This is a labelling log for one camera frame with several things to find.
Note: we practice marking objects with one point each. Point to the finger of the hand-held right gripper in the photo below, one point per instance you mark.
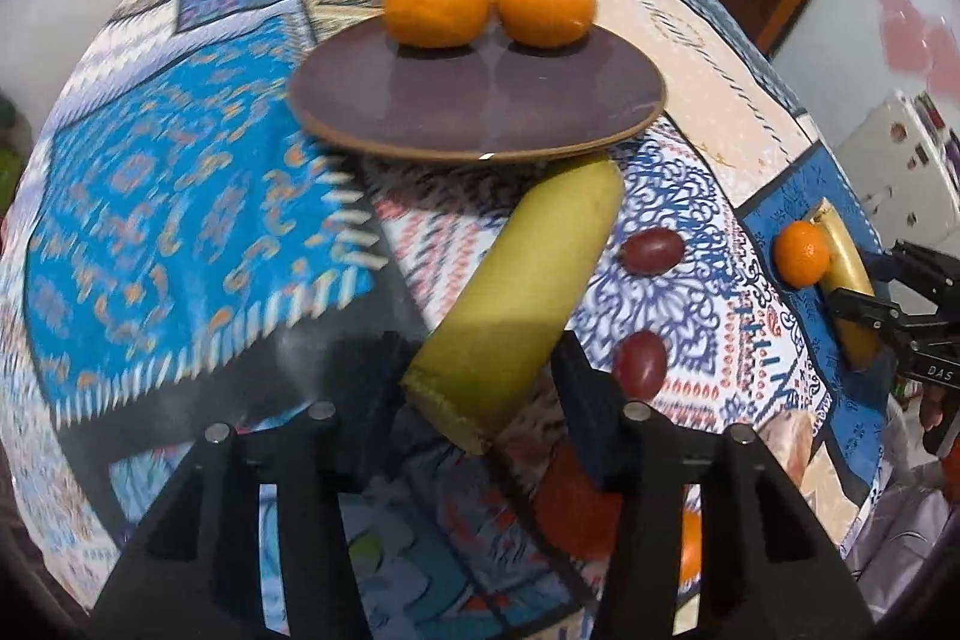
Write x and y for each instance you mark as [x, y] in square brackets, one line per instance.
[862, 306]
[926, 272]

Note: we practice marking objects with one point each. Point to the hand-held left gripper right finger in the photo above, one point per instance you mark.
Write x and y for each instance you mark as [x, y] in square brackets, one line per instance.
[592, 419]

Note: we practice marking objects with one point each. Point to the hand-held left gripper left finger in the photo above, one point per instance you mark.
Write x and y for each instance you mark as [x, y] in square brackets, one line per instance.
[300, 505]

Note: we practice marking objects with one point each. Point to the ripe yellow banana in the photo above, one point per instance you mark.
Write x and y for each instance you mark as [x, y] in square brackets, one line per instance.
[847, 265]

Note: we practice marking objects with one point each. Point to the small orange mandarin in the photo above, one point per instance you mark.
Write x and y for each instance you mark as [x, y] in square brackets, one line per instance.
[801, 254]

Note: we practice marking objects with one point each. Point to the red tomato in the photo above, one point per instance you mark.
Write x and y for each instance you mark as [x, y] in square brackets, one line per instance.
[570, 512]

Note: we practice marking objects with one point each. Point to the green-yellow banana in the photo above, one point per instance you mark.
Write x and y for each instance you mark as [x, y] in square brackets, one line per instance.
[517, 295]

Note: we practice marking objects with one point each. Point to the brown oval plate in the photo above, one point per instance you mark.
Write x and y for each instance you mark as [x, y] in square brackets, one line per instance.
[465, 100]

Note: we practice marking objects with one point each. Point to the large orange mandarin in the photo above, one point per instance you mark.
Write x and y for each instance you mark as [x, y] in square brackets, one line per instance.
[435, 3]
[546, 6]

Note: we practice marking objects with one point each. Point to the person's right hand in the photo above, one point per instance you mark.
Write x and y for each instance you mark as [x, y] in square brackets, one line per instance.
[932, 406]

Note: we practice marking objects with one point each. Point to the dark red grape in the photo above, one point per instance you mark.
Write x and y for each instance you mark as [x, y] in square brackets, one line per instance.
[640, 364]
[654, 250]

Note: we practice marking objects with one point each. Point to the white cardboard box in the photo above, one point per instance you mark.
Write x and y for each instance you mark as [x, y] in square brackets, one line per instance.
[892, 160]

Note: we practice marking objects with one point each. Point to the patchwork tablecloth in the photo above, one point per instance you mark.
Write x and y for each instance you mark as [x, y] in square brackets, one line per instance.
[187, 220]

